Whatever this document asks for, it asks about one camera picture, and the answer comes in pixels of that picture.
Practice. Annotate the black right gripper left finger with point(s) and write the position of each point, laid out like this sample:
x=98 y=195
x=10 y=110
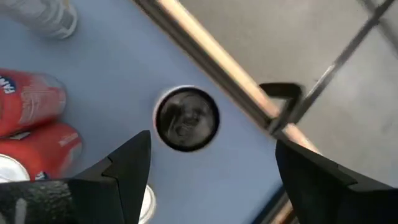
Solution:
x=124 y=186

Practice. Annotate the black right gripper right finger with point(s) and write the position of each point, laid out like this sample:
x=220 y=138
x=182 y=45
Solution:
x=317 y=199

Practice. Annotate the white Celsius Tropical Vibe can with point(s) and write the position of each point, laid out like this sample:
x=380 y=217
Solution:
x=186 y=119
x=46 y=18

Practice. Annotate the blue silver Red Bull can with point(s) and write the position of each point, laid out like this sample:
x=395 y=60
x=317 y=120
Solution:
x=150 y=202

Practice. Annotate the red Fanta can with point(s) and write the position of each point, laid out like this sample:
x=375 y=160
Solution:
x=46 y=149
x=31 y=102

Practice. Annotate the large black table clamp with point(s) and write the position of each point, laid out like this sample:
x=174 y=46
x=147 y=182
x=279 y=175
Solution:
x=280 y=90

